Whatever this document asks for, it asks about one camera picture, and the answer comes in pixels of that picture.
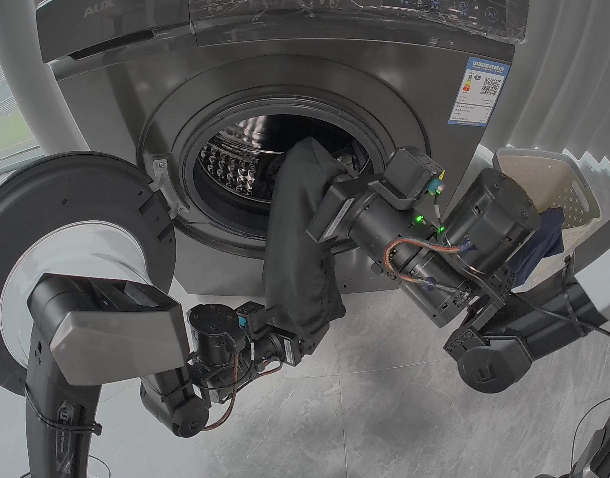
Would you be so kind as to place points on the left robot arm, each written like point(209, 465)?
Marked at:
point(56, 416)

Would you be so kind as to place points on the cream laundry basket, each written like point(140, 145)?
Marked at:
point(564, 182)

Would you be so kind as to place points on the window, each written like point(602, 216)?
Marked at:
point(1, 132)

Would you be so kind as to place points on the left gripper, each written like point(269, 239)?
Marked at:
point(290, 349)

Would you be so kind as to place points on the black garment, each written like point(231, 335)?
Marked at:
point(295, 247)

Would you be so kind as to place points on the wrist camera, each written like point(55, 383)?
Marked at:
point(409, 172)
point(252, 319)

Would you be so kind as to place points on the dark blue garment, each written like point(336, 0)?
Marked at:
point(539, 247)

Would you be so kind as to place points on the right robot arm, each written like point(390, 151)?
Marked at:
point(489, 217)

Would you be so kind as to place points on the washing machine door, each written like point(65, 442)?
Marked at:
point(46, 202)

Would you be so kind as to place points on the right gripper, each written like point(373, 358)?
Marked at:
point(379, 237)

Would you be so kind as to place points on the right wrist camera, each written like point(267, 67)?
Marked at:
point(409, 172)

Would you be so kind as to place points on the grey washing machine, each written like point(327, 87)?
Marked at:
point(110, 97)

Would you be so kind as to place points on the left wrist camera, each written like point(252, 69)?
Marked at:
point(252, 319)

